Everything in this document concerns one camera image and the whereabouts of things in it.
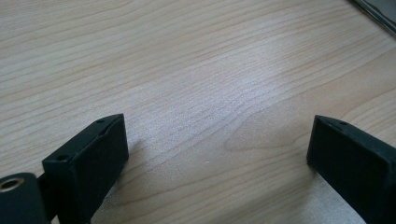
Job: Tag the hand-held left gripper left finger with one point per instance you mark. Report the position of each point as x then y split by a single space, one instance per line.
87 161

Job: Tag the grey metal table edge strip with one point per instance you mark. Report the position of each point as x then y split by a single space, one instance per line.
378 11

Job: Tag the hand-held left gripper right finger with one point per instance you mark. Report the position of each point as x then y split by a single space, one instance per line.
355 165

